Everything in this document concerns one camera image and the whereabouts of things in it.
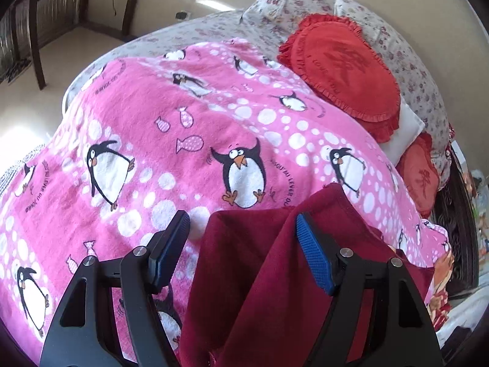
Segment white pillow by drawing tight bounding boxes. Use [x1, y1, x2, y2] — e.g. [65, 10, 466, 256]
[380, 95, 426, 165]

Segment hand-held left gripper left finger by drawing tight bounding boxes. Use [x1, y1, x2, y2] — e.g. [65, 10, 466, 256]
[39, 210, 192, 367]

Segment white cloth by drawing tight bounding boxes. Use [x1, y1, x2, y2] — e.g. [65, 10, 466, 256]
[436, 294, 486, 352]

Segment pink penguin blanket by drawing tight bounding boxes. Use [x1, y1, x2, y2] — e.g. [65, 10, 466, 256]
[0, 38, 453, 364]

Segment dark carved headboard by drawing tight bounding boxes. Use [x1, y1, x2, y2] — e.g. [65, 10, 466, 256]
[432, 143, 482, 299]

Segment small red cushion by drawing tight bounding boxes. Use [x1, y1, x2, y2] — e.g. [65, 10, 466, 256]
[395, 132, 440, 218]

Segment pair of slippers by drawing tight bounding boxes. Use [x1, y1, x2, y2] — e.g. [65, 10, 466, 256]
[0, 58, 31, 85]

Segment metal folding gate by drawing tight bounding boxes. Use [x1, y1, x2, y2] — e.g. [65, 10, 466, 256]
[0, 0, 88, 73]

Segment dark red garment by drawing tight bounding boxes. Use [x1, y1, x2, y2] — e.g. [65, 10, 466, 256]
[179, 183, 436, 367]

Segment floral bed sheet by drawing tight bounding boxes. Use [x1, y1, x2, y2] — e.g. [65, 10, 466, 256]
[63, 9, 291, 104]

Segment floral pillow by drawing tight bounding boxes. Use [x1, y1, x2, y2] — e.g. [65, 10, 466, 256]
[241, 0, 340, 39]
[334, 0, 453, 192]

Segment dark wooden table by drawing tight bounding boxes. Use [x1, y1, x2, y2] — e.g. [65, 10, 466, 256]
[23, 0, 148, 90]

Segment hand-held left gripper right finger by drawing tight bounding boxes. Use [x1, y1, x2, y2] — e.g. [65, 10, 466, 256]
[296, 213, 444, 367]

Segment large red frilled cushion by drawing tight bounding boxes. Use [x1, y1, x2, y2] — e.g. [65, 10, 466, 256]
[277, 13, 402, 144]

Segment orange floral quilt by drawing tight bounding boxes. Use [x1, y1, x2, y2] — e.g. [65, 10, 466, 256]
[424, 248, 457, 331]

